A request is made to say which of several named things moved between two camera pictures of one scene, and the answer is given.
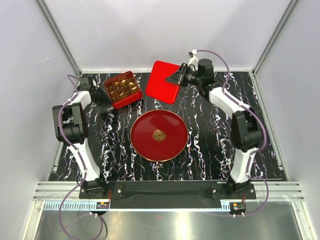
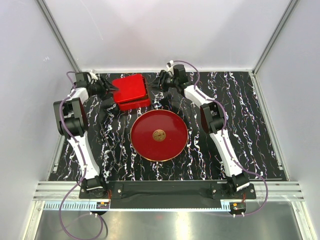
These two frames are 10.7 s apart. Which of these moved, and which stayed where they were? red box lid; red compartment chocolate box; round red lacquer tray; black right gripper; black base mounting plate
Moved: black right gripper; red compartment chocolate box; red box lid
Stayed: round red lacquer tray; black base mounting plate
